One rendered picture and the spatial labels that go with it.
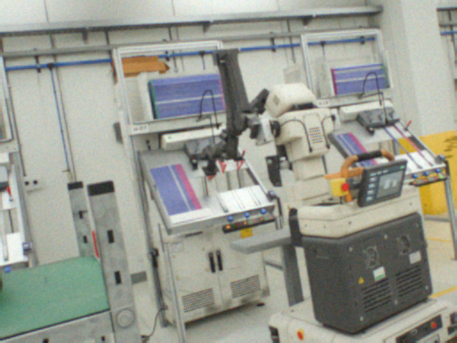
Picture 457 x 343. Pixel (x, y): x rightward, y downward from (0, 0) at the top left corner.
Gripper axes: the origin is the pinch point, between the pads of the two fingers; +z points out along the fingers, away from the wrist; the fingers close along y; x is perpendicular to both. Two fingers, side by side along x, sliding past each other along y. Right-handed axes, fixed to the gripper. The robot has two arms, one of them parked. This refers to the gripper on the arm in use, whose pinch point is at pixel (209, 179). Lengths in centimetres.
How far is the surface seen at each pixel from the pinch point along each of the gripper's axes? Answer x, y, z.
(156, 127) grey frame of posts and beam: -45, 23, -12
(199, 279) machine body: 38, 16, 51
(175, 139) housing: -35.7, 12.0, -6.7
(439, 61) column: -140, -338, 27
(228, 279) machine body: 41, -4, 55
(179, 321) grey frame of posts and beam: 68, 40, 41
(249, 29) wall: -221, -131, 17
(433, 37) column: -159, -335, 8
